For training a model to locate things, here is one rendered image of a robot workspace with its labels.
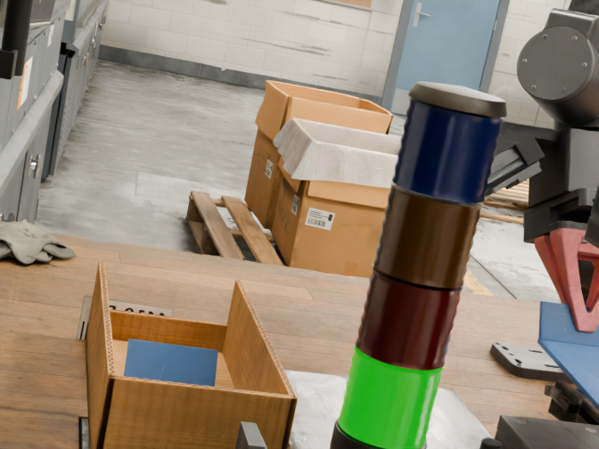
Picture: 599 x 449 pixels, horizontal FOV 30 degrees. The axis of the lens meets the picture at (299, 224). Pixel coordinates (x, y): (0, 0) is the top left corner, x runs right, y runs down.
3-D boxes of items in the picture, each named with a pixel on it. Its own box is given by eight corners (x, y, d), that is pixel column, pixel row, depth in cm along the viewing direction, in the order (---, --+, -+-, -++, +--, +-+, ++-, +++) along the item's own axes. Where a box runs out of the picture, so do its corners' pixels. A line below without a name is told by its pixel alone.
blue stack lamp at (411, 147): (465, 186, 47) (484, 109, 46) (498, 208, 43) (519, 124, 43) (380, 172, 46) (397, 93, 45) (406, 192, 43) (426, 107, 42)
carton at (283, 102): (373, 245, 491) (402, 117, 478) (258, 229, 478) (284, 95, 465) (341, 213, 544) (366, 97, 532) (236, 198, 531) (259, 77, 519)
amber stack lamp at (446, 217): (447, 265, 48) (464, 190, 47) (477, 292, 44) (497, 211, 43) (363, 252, 47) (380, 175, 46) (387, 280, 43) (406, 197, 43)
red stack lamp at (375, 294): (429, 341, 49) (446, 268, 48) (457, 374, 45) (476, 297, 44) (345, 330, 48) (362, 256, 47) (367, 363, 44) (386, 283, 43)
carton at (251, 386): (224, 365, 96) (241, 279, 94) (274, 510, 72) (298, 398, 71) (74, 347, 93) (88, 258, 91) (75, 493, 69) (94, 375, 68)
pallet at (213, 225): (465, 331, 441) (473, 297, 438) (217, 299, 417) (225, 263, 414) (382, 248, 555) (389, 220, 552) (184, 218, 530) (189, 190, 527)
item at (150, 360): (211, 384, 88) (217, 348, 87) (233, 474, 73) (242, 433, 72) (122, 372, 86) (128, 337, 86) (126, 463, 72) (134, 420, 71)
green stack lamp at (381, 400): (411, 415, 49) (428, 345, 49) (438, 453, 46) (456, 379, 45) (329, 406, 48) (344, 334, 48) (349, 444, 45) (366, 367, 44)
